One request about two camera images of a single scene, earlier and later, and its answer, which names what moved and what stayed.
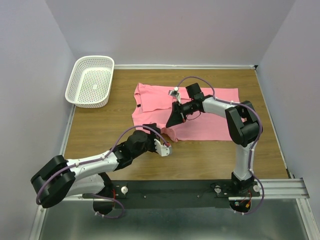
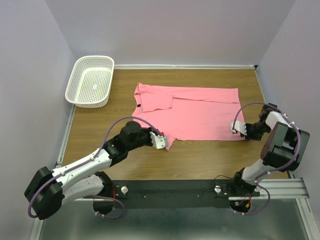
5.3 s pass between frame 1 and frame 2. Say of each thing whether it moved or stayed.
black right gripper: moved
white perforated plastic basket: stayed
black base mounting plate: stayed
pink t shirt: stayed
